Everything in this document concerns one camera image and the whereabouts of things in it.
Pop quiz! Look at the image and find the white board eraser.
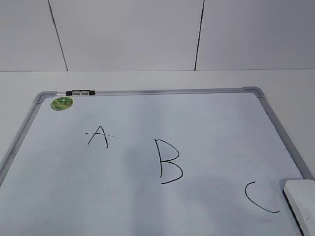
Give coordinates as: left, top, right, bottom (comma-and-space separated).
280, 179, 315, 236

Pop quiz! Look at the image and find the green round magnet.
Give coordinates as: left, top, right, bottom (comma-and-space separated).
51, 97, 74, 111

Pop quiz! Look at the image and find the white board with grey frame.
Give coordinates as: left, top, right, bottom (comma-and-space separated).
0, 87, 315, 236

